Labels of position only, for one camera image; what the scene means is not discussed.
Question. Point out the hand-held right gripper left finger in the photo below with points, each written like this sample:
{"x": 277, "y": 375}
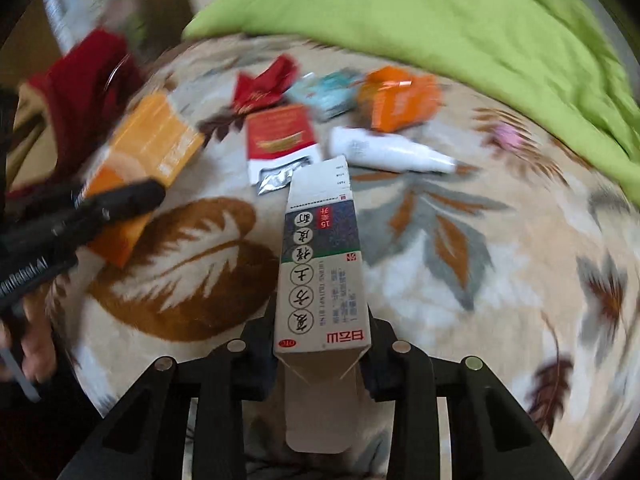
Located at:
{"x": 260, "y": 370}

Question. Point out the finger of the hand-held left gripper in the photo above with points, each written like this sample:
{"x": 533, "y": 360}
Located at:
{"x": 125, "y": 200}

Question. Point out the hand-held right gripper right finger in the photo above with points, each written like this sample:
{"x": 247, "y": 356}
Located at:
{"x": 380, "y": 375}

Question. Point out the orange cardboard box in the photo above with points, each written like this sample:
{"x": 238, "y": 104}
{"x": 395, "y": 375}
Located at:
{"x": 150, "y": 145}

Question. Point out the white green long medicine box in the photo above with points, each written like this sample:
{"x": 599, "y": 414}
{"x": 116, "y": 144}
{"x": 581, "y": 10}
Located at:
{"x": 320, "y": 285}

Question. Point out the person's left hand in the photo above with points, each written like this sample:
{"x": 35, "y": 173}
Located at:
{"x": 35, "y": 345}

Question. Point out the dark red bag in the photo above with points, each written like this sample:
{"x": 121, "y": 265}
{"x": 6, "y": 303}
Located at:
{"x": 75, "y": 85}

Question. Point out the silver foil piece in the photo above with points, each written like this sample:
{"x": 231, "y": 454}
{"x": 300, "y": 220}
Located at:
{"x": 272, "y": 182}

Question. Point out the leaf-print fleece blanket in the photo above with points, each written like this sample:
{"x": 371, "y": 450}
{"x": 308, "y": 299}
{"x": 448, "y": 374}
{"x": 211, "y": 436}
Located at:
{"x": 475, "y": 260}

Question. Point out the red torn cardboard pack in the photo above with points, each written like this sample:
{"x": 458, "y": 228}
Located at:
{"x": 280, "y": 130}

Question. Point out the red crumpled wrapper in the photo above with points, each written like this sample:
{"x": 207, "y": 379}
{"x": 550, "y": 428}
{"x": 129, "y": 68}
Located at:
{"x": 260, "y": 90}

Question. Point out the white plastic tube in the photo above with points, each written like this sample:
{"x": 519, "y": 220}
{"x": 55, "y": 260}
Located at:
{"x": 380, "y": 152}

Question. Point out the teal small box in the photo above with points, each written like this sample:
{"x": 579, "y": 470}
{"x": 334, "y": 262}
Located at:
{"x": 325, "y": 95}

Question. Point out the pink wrapper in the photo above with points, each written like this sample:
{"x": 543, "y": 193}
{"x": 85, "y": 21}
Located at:
{"x": 507, "y": 139}

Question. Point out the orange crumpled packet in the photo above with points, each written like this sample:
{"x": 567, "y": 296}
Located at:
{"x": 395, "y": 105}

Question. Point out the green quilt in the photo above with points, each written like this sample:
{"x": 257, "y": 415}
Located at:
{"x": 425, "y": 20}

